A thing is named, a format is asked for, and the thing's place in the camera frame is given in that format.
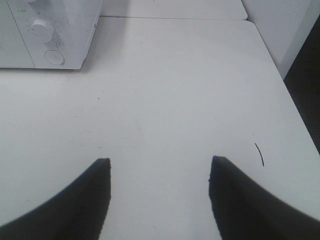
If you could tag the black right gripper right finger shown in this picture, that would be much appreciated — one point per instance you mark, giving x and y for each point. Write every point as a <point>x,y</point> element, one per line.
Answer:
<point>243,210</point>

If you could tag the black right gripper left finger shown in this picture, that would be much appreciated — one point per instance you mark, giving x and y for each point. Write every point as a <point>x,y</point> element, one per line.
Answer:
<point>78,212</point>

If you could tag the round white door button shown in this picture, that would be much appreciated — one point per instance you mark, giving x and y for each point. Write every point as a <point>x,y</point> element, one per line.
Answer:
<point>54,57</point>

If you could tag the white microwave door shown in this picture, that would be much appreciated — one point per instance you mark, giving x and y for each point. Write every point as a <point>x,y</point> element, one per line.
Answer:
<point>13,51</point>

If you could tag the white timer knob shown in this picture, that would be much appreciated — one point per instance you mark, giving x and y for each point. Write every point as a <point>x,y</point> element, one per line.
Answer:
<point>43,30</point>

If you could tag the white microwave oven body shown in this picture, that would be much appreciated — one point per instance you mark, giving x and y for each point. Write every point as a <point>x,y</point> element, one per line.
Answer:
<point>74,21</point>

